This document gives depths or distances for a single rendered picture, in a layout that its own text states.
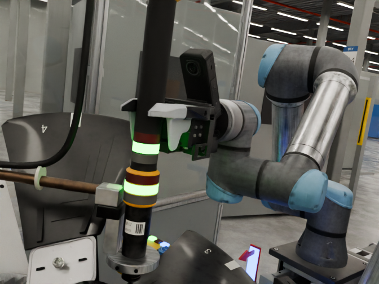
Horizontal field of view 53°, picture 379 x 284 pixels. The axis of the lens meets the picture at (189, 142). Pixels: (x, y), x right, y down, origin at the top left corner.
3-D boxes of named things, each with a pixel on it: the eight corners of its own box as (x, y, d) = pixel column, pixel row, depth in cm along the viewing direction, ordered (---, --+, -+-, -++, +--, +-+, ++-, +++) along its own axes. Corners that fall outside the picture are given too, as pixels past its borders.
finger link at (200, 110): (196, 120, 47) (217, 118, 55) (198, 107, 47) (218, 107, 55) (162, 114, 49) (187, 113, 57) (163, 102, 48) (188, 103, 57)
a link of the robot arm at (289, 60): (303, 227, 115) (314, 55, 86) (256, 214, 122) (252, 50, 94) (313, 203, 123) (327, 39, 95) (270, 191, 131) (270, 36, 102)
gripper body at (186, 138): (193, 162, 52) (228, 154, 62) (201, 100, 51) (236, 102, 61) (148, 151, 56) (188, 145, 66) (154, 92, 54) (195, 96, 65)
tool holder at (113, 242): (83, 267, 47) (89, 191, 46) (101, 244, 54) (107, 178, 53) (153, 279, 46) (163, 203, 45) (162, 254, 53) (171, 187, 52)
